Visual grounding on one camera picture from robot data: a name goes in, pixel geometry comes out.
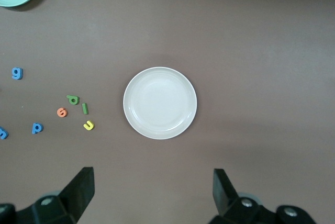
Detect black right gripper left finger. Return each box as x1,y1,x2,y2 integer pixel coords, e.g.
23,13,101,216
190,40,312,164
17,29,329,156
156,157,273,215
0,166,95,224

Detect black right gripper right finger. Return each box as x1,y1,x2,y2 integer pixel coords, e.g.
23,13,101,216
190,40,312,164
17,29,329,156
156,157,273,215
208,168,317,224

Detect green letter p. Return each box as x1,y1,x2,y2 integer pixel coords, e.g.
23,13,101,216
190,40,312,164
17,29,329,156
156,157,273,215
66,94,80,106

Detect blue letter p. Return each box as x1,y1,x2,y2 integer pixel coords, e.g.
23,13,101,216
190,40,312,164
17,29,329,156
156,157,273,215
31,122,44,135

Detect beige round plate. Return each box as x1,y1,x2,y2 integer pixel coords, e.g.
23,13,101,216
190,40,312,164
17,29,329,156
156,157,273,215
122,66,198,140

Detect blue letter g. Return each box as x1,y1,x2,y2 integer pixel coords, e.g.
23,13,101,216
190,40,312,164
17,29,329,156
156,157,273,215
11,67,24,80

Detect brown table cover sheet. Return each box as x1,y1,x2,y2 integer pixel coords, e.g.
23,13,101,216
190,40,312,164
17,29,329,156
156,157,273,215
0,0,335,224

